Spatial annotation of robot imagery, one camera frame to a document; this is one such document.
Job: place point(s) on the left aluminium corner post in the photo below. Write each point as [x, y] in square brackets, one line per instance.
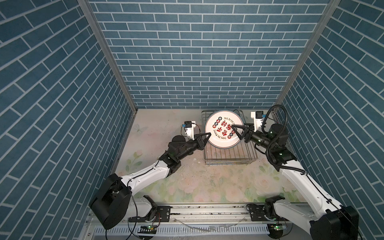
[96, 29]

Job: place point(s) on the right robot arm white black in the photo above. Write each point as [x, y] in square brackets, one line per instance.
[328, 219]

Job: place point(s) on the large plate red characters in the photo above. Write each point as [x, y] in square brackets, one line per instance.
[219, 124]

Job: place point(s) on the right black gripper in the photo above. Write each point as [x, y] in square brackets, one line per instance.
[248, 134]

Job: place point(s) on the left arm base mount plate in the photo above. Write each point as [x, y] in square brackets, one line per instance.
[155, 214]

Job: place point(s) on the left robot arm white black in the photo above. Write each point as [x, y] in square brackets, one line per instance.
[112, 200]

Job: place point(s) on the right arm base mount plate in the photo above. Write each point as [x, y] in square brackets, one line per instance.
[257, 213]

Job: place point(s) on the right green circuit board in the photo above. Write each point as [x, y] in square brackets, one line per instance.
[276, 228]

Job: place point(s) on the left green circuit board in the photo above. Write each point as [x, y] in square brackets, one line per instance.
[151, 230]

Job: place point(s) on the aluminium corner post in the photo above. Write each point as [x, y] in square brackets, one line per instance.
[96, 29]
[318, 30]

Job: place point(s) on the white slotted cable duct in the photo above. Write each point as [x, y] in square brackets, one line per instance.
[179, 230]

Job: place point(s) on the right aluminium corner post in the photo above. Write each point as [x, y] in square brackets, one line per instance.
[318, 30]

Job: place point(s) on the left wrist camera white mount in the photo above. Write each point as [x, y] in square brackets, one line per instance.
[189, 127]

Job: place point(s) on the metal wire dish rack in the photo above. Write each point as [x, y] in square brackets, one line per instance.
[242, 153]

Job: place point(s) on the green circuit board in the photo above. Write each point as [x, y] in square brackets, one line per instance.
[151, 230]
[276, 228]

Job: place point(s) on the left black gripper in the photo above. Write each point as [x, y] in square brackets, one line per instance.
[200, 144]

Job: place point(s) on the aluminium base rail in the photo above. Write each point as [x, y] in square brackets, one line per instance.
[210, 213]

